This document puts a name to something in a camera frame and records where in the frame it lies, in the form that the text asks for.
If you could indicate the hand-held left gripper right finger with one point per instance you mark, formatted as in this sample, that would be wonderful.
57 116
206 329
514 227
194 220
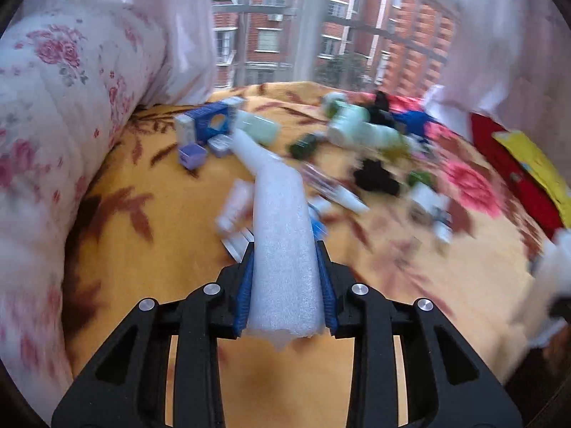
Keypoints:
327 296

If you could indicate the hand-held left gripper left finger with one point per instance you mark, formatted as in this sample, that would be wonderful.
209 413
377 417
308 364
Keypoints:
244 296

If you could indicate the white foam sheet roll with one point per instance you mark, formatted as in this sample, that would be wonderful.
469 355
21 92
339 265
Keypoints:
283 249

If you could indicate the clear tube with white cap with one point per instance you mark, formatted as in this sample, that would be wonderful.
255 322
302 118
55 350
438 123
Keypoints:
343 196

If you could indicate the black plastic object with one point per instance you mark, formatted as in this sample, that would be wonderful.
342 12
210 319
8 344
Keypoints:
382 109
374 177

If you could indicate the small purple box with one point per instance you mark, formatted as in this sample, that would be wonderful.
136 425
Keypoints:
192 156

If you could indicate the dark green small bottle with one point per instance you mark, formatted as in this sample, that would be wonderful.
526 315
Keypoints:
304 146

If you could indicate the small blue white box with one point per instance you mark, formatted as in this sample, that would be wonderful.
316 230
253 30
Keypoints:
219 146

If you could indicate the pale green plastic bottle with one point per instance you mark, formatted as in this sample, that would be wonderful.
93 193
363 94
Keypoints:
383 136

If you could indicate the blue and white carton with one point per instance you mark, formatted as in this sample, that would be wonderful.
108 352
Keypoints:
200 122

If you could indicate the white jar with green cap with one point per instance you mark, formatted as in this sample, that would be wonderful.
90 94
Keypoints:
345 118

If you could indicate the blue cloth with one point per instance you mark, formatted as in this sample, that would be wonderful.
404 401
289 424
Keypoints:
417 121

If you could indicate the red cloth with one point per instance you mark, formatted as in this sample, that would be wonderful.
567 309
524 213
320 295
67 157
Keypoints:
513 178

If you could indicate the white pink-flowered quilt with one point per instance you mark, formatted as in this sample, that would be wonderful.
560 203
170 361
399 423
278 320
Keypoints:
53 142

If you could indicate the yellow cloth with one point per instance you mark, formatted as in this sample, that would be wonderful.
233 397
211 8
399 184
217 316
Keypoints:
535 160

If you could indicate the window with grey frame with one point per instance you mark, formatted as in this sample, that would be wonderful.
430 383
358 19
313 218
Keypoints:
308 22

